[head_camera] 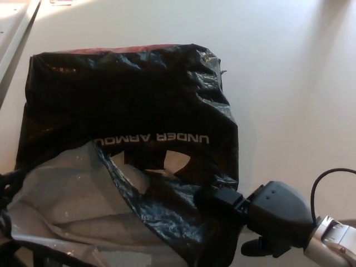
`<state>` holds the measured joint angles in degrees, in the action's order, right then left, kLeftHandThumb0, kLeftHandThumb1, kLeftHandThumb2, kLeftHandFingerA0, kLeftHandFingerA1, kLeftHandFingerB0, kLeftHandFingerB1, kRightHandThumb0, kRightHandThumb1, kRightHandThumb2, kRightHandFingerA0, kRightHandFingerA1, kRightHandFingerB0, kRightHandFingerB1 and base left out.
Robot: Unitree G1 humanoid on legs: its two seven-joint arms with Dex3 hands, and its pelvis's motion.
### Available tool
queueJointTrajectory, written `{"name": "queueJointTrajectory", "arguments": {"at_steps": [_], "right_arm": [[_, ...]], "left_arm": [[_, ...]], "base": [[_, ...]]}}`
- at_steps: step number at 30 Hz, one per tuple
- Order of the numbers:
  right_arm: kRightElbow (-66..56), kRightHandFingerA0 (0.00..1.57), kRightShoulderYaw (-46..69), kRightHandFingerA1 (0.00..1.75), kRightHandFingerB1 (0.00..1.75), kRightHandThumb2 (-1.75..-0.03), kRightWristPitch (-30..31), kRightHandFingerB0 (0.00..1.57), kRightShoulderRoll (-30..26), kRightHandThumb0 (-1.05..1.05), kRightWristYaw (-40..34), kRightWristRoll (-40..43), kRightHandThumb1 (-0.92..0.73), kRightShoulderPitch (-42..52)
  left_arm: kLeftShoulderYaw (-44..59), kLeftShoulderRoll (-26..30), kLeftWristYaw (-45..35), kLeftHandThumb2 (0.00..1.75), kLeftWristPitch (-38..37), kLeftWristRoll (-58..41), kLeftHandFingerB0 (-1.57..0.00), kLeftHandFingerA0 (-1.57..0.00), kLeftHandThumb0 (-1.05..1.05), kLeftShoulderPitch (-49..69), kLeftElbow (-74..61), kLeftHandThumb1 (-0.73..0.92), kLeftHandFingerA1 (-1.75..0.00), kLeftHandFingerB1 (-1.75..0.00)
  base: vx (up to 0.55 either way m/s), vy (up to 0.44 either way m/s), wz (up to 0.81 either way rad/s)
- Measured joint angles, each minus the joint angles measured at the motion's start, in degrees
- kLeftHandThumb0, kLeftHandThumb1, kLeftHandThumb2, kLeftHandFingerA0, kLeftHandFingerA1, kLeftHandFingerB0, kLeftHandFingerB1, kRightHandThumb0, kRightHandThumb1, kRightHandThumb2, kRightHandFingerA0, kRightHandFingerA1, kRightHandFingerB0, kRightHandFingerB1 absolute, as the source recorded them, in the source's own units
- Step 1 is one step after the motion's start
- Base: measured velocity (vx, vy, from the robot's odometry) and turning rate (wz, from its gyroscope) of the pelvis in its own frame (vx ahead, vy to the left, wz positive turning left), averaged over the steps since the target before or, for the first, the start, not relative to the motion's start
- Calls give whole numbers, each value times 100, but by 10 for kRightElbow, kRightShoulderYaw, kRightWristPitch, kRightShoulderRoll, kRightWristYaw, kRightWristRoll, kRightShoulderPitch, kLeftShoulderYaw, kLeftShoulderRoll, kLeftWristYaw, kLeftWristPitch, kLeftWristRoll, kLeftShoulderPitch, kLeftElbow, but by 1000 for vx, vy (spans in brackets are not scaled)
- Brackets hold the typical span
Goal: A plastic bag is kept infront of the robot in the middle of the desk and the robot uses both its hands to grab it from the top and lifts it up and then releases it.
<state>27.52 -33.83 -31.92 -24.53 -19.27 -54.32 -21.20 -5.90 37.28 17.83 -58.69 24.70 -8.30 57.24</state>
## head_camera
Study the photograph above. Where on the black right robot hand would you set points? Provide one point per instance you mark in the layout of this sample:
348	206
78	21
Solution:
283	205

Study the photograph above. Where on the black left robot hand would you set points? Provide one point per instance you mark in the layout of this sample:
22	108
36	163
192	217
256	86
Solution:
11	180

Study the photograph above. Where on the black Under Armour plastic bag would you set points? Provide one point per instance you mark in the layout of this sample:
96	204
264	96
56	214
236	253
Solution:
125	105

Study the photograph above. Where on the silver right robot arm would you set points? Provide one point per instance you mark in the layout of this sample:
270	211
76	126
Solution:
329	240

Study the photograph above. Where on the white adjacent desk panel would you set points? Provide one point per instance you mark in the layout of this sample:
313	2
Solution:
11	36

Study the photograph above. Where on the red white sticker label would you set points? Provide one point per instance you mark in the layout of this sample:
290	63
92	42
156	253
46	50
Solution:
61	1

